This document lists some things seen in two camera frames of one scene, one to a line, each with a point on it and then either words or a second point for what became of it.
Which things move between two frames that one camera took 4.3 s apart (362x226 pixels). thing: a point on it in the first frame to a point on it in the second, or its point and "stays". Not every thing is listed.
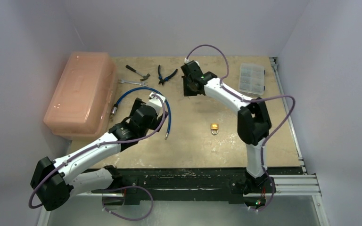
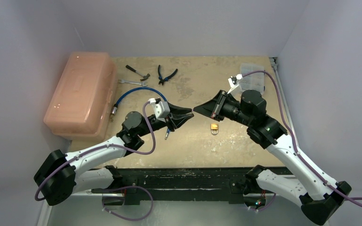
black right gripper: x=185 y=86 to x=219 y=104
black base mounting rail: x=162 y=185 stays
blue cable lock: x=114 y=109 stays
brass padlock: x=214 y=128 stays
